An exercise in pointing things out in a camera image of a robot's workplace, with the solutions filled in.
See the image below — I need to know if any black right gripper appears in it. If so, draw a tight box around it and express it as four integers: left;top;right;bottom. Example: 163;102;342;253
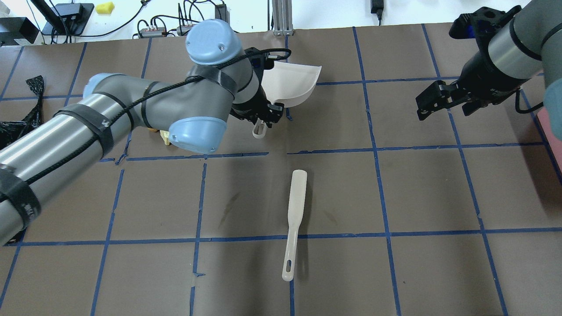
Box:
415;57;522;121

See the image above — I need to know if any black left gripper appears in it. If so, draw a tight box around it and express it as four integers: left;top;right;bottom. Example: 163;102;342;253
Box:
230;47;285;128

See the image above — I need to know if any white plastic dustpan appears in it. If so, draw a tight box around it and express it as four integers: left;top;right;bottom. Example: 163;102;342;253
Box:
249;61;322;139

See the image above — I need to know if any white hand brush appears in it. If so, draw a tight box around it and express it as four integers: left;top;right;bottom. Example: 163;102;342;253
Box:
281;169;307;282

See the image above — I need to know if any yellow sponge piece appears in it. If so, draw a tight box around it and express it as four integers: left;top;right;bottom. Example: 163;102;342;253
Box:
160;130;171;146

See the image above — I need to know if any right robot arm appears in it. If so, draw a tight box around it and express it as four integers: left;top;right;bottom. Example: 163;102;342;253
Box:
415;0;562;139

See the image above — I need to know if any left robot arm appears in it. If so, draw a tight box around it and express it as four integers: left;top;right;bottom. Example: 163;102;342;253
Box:
0;19;291;244

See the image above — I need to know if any pink plastic bin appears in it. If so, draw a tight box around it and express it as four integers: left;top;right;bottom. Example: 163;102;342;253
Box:
537;108;562;171

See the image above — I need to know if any black trash bag bin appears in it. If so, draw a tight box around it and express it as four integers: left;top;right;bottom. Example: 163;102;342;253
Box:
0;75;45;150

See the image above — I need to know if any black power adapter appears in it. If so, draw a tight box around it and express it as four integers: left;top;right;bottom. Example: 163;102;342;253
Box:
371;0;385;15

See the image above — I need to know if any yellow sponge on desk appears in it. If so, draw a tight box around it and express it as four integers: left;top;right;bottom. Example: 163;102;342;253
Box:
94;1;115;15

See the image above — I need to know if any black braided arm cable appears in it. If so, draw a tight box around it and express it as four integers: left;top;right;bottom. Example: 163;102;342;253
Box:
26;47;292;185

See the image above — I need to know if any aluminium frame post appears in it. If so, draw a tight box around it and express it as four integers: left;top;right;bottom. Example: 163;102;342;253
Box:
272;0;294;36

